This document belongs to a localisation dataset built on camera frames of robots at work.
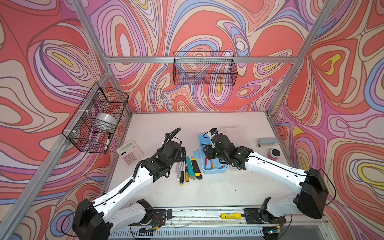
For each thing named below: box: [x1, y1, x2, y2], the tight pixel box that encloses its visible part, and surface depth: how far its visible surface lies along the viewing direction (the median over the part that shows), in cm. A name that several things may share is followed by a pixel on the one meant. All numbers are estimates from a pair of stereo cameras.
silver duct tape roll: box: [93, 113, 117, 133], surface depth 74 cm
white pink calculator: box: [116, 140, 145, 167], surface depth 97 cm
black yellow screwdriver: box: [180, 161, 185, 186], surface depth 87 cm
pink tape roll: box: [267, 148, 281, 161], surface depth 93 cm
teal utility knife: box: [186, 156, 196, 180], surface depth 92 cm
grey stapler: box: [255, 137, 280, 149], surface depth 101 cm
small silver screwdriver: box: [176, 162, 182, 181], surface depth 90 cm
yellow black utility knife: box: [191, 158, 203, 180], surface depth 92 cm
